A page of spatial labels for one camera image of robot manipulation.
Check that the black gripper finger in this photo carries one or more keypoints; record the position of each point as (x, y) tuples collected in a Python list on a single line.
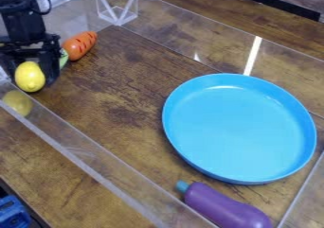
[(49, 64)]

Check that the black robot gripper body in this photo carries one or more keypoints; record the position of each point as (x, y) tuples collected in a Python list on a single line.
[(27, 40)]

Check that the orange toy carrot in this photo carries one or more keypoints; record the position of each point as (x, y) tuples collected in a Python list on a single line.
[(77, 46)]

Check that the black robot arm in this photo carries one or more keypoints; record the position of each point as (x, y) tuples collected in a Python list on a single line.
[(13, 61)]

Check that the yellow toy lemon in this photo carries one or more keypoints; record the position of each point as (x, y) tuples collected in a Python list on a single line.
[(29, 77)]

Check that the blue round plate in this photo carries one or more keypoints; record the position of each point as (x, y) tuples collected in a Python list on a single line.
[(239, 128)]

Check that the blue plastic crate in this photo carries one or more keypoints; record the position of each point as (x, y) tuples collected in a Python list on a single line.
[(14, 214)]

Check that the purple toy eggplant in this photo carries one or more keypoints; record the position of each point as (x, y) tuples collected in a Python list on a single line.
[(227, 212)]

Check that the clear acrylic enclosure wall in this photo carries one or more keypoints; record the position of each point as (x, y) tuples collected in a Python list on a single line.
[(88, 158)]

